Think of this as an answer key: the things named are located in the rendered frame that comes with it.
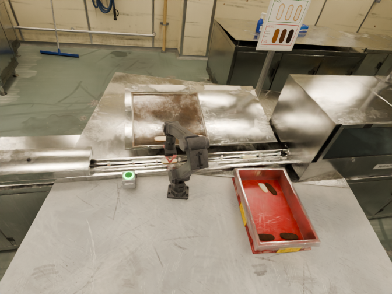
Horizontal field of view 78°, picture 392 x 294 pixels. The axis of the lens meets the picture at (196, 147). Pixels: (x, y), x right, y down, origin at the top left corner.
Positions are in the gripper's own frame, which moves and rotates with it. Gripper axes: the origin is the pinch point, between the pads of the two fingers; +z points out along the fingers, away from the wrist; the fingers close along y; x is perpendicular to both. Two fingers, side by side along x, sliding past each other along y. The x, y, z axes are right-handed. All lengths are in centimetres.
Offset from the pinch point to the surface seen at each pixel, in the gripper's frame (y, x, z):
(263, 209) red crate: 38, 49, 6
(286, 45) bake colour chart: -75, 100, -44
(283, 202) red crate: 35, 63, 6
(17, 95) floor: -208, -171, 88
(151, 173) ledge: 8.9, -11.4, 3.2
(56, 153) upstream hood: -4, -63, -4
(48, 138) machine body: -29, -75, 7
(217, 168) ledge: 8.7, 29.0, 2.4
